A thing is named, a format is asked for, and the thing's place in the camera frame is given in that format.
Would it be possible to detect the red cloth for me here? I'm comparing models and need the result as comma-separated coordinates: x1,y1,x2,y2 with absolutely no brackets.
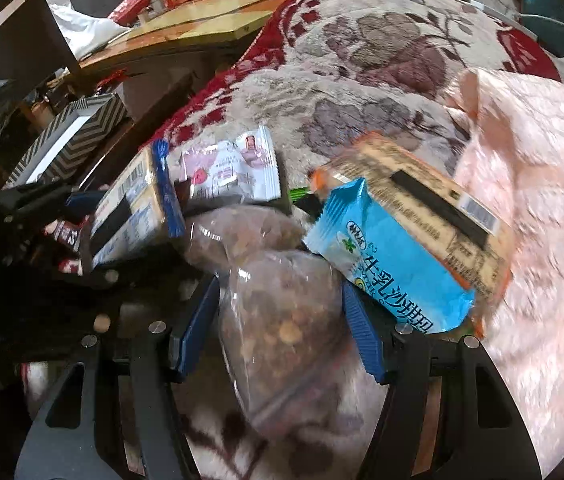
93,69,129,92

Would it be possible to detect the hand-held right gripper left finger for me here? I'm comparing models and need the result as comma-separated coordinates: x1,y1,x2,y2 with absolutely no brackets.
14,272,221,480

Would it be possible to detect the green snack packet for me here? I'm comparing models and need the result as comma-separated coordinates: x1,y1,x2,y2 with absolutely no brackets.
288,186,324,217

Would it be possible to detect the pink and white snack packet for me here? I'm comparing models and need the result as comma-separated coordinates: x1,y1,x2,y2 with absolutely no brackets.
178,126,283,207

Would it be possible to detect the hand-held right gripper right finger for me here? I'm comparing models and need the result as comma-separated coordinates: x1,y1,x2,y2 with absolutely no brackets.
341,285,543,480

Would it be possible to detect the blue-edged beige cracker packet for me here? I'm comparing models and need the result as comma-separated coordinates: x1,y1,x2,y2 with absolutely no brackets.
88,139,186,267

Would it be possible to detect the light blue snack packet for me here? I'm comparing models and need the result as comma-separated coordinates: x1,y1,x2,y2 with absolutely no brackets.
304,176,476,335

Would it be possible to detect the dark red snack packet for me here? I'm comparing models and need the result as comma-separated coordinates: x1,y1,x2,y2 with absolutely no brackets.
43,217,94,277

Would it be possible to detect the red flat box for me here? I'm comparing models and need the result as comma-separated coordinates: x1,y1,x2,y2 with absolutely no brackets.
108,0,153,27

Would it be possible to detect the pink quilted blanket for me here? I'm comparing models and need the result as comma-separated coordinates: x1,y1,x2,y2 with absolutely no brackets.
443,66,564,477

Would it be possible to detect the grey striped cardboard box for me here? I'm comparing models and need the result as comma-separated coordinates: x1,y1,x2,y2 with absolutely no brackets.
3,92,129,190

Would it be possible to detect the wooden cabinet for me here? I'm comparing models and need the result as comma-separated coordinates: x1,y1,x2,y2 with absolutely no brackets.
78,0,313,78

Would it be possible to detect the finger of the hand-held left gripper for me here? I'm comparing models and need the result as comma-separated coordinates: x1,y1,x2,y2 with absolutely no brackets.
0,179,109,222
59,240,123,291

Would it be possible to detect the white plastic bag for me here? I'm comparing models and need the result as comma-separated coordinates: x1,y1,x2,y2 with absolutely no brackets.
46,0,132,57

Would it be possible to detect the floral red-edged blanket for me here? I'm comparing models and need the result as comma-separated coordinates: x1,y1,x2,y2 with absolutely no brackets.
19,0,563,480

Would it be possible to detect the clear bag of nuts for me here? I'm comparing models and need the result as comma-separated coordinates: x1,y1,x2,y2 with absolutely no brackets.
182,204,359,442

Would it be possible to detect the orange-edged beige cracker packet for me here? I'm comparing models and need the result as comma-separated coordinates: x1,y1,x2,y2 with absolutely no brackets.
309,131,514,337

